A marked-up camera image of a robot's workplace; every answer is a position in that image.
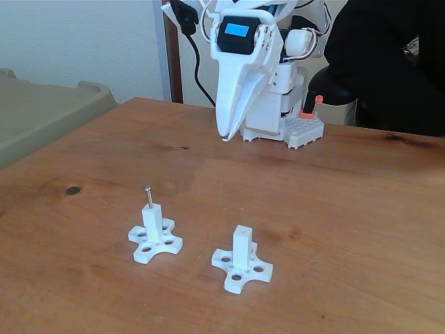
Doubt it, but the silver metal screw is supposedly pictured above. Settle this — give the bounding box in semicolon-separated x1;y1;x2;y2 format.
143;185;156;210

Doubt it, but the orange and black clamp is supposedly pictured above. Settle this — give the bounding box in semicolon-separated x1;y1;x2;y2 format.
298;89;324;120

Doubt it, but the black office chair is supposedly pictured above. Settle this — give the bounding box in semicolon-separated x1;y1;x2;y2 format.
307;65;359;107

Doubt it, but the beige plastic bin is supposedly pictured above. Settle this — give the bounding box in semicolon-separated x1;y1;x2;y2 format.
0;67;119;170

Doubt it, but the white red servo wire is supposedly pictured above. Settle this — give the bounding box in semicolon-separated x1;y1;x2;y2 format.
200;0;224;43

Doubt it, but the black camera on white mount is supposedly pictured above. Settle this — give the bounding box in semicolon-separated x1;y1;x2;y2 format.
161;0;200;36

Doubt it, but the white perforated base plate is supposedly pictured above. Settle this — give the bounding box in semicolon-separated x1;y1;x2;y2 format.
239;114;326;150

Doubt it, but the white cross-base post stand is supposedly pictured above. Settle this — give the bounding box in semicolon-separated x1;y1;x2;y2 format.
127;204;184;264
211;224;275;294

